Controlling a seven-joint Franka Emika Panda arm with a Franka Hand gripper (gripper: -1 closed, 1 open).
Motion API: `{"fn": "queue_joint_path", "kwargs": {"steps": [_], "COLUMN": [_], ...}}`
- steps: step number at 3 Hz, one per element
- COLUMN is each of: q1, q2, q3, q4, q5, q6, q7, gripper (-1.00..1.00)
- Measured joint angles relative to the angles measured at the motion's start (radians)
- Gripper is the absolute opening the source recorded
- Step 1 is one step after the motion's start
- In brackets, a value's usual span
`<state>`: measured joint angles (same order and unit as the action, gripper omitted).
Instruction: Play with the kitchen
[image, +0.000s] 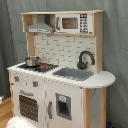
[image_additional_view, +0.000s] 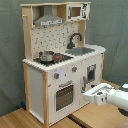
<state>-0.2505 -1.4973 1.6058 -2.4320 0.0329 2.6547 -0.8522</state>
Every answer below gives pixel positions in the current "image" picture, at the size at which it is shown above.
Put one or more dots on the small metal pot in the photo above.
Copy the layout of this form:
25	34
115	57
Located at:
32	61

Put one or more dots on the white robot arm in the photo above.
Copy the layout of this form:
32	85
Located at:
17	122

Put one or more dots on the wooden toy kitchen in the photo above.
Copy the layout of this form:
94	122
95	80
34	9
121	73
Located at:
88	97

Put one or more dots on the grey toy sink basin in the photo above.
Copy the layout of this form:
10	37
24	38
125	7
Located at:
73	74

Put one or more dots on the black toy faucet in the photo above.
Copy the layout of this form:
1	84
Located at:
83	64

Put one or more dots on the black stovetop with red burners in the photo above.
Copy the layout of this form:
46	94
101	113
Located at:
41	67

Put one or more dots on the red right stove knob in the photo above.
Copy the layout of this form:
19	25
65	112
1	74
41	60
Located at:
35	84

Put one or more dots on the red stove knob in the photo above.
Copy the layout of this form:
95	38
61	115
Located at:
16	78
35	84

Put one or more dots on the grey ice dispenser panel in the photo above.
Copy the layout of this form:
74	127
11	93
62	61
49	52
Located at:
63	106

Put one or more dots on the toy microwave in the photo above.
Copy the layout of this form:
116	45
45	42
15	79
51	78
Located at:
74	23

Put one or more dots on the grey range hood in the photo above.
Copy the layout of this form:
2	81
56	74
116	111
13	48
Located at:
40	26

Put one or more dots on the red left stove knob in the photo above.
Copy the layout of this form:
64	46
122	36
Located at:
16	78

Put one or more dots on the toy oven door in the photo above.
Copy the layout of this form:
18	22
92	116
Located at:
28	105

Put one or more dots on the grey cupboard door handle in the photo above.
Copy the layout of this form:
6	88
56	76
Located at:
50	109

